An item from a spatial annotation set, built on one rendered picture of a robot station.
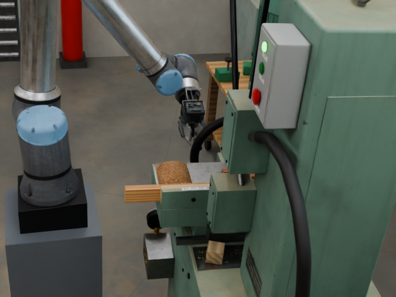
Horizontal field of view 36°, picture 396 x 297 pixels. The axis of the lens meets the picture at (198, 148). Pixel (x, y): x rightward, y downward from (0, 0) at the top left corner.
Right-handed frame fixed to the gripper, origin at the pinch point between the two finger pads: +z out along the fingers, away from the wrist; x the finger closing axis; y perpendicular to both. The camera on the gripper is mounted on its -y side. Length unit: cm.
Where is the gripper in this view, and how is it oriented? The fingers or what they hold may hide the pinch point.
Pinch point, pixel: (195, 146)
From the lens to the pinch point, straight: 199.0
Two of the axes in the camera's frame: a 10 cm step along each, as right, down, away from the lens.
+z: 1.4, 7.9, -6.0
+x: 9.8, -0.2, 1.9
